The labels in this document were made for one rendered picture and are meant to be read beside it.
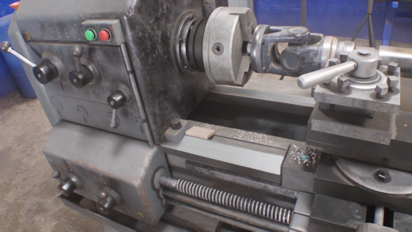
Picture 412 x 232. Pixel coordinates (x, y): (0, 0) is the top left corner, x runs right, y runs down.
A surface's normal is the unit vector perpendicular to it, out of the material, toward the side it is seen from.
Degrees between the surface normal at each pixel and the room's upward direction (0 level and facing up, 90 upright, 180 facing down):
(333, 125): 90
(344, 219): 0
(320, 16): 90
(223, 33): 49
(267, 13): 90
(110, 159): 32
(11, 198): 0
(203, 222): 0
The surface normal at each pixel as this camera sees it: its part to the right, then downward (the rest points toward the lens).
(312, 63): -0.14, 0.58
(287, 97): -0.42, -0.13
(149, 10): 0.89, 0.16
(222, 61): -0.45, 0.49
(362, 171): -0.13, -0.82
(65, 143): -0.35, -0.40
